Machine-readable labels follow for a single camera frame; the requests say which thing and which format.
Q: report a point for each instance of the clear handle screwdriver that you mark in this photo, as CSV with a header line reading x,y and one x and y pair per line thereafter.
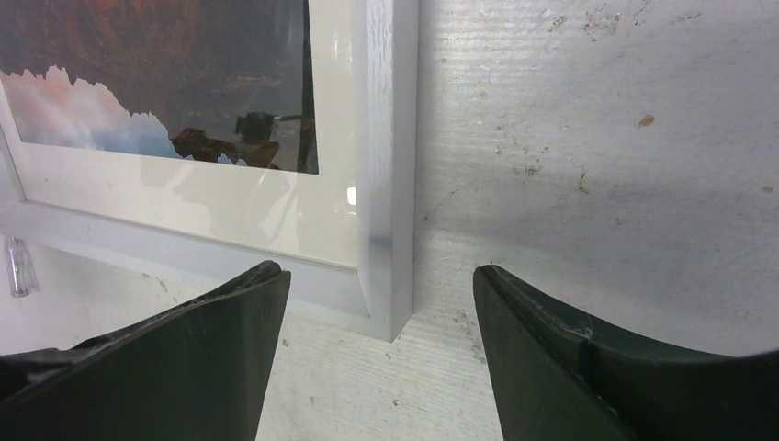
x,y
22,277

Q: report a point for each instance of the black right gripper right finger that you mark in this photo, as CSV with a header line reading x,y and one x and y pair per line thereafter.
x,y
560,373

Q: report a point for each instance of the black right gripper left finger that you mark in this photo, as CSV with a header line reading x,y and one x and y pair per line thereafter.
x,y
198,371

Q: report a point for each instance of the white picture frame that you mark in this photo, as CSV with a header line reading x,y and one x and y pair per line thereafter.
x,y
192,139

